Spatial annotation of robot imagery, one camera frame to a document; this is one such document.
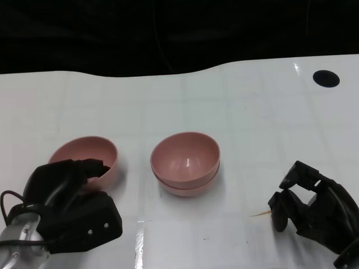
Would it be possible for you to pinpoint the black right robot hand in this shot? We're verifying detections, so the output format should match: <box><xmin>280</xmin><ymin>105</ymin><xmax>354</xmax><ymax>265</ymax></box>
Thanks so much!
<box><xmin>268</xmin><ymin>160</ymin><xmax>359</xmax><ymax>269</ymax></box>

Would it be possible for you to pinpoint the pink plastic bowl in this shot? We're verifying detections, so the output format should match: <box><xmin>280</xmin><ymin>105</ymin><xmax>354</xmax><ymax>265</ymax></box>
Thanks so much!
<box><xmin>48</xmin><ymin>136</ymin><xmax>120</xmax><ymax>194</ymax></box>
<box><xmin>150</xmin><ymin>131</ymin><xmax>221</xmax><ymax>184</ymax></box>
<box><xmin>153</xmin><ymin>165</ymin><xmax>220</xmax><ymax>198</ymax></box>

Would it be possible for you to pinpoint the black backdrop cloth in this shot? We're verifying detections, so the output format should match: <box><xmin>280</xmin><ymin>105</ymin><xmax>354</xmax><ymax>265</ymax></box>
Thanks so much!
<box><xmin>0</xmin><ymin>0</ymin><xmax>359</xmax><ymax>78</ymax></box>

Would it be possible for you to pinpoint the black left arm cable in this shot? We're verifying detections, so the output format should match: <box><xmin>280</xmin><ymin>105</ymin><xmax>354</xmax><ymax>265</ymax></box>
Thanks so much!
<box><xmin>0</xmin><ymin>190</ymin><xmax>50</xmax><ymax>249</ymax></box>

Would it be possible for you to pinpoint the black round table grommet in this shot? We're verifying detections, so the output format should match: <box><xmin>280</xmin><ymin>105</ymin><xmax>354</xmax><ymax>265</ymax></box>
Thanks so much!
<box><xmin>312</xmin><ymin>69</ymin><xmax>340</xmax><ymax>89</ymax></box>

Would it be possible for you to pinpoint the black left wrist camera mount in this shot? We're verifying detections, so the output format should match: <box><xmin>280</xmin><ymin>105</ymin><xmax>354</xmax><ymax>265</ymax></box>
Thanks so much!
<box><xmin>36</xmin><ymin>189</ymin><xmax>123</xmax><ymax>254</ymax></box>

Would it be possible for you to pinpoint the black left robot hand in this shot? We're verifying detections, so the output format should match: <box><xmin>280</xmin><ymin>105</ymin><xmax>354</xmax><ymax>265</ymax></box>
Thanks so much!
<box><xmin>22</xmin><ymin>158</ymin><xmax>111</xmax><ymax>210</ymax></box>

